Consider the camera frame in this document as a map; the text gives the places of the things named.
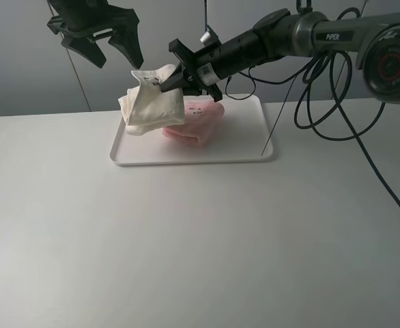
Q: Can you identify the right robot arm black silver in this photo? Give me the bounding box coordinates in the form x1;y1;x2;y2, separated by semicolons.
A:
160;8;400;104

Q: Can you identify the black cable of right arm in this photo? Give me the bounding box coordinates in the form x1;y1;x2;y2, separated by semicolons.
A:
223;0;400;232

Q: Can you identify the pink towel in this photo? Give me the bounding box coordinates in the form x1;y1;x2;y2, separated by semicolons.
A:
162;100;225;146

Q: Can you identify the white rectangular plastic tray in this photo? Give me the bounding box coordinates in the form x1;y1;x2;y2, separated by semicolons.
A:
109;96;274;166

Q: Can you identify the white towel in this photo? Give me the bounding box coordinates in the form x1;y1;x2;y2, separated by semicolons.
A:
118;64;185;136

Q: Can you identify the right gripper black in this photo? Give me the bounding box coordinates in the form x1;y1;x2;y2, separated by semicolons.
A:
160;30;267;102

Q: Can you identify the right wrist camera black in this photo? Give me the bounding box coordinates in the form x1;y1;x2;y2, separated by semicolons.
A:
200;27;220;47

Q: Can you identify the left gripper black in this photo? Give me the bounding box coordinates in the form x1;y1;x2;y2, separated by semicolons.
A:
47;0;144;68

